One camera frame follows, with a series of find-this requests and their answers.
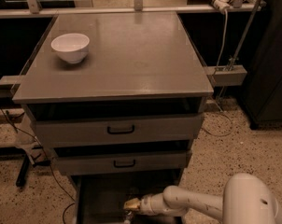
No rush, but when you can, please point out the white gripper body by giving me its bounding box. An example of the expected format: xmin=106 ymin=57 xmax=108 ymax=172
xmin=139 ymin=195 xmax=154 ymax=216

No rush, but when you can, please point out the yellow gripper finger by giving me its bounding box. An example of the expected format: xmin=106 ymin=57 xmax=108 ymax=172
xmin=123 ymin=198 xmax=141 ymax=211

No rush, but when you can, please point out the clear plastic water bottle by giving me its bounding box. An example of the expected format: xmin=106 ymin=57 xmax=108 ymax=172
xmin=123 ymin=211 xmax=134 ymax=224

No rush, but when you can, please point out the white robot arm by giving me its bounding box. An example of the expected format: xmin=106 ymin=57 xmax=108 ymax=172
xmin=123 ymin=173 xmax=282 ymax=224

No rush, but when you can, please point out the grey open bottom drawer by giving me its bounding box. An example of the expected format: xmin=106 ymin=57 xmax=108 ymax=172
xmin=73 ymin=169 xmax=181 ymax=224

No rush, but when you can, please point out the grey middle drawer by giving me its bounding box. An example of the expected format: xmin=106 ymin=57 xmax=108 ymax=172
xmin=55 ymin=150 xmax=191 ymax=175

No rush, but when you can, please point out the grey drawer cabinet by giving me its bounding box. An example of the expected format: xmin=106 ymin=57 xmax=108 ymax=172
xmin=11 ymin=11 xmax=215 ymax=224

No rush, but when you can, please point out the grey top drawer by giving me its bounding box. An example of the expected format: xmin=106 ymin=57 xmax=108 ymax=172
xmin=33 ymin=114 xmax=204 ymax=147

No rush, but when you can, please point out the black clamp stand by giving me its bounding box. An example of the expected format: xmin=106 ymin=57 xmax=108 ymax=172
xmin=16 ymin=154 xmax=50 ymax=188

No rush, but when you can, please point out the white ceramic bowl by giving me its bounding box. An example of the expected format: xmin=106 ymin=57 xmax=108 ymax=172
xmin=51 ymin=33 xmax=90 ymax=63

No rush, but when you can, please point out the metal diagonal rod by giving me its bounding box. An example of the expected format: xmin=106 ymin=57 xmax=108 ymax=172
xmin=215 ymin=0 xmax=268 ymax=105

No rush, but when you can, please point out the grey right side bracket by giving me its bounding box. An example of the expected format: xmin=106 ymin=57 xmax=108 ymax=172
xmin=204 ymin=65 xmax=247 ymax=87

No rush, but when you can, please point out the grey bracket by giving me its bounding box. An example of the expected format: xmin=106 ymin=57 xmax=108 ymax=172
xmin=0 ymin=76 xmax=23 ymax=89
xmin=204 ymin=65 xmax=247 ymax=87

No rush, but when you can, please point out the grey left side bracket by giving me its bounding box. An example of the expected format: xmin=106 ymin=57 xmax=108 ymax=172
xmin=0 ymin=76 xmax=23 ymax=89

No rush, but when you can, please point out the black floor cable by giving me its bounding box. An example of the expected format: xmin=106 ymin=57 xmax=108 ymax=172
xmin=0 ymin=91 xmax=77 ymax=224

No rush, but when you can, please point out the white power cable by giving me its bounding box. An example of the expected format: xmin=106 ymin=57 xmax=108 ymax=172
xmin=200 ymin=8 xmax=234 ymax=138

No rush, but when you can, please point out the grey back rail shelf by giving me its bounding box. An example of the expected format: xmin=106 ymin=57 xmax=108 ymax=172
xmin=0 ymin=3 xmax=268 ymax=20

